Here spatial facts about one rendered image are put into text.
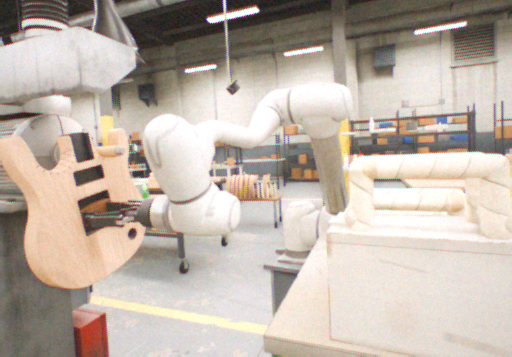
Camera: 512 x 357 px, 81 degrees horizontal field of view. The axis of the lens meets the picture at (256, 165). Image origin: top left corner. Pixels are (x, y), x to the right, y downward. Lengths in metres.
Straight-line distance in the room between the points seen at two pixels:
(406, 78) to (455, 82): 1.46
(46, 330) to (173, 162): 0.90
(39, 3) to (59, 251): 0.62
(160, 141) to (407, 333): 0.50
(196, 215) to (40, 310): 0.78
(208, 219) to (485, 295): 0.47
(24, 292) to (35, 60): 0.72
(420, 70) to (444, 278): 11.58
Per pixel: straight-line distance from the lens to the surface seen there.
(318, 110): 1.02
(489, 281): 0.51
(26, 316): 1.29
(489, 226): 0.50
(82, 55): 0.82
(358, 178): 0.47
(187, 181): 0.61
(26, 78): 0.95
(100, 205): 0.94
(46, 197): 0.85
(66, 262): 0.90
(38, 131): 1.07
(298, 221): 1.41
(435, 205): 0.65
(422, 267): 0.49
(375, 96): 11.77
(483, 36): 12.45
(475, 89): 12.16
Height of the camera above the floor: 1.23
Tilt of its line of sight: 3 degrees down
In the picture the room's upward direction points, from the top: 3 degrees counter-clockwise
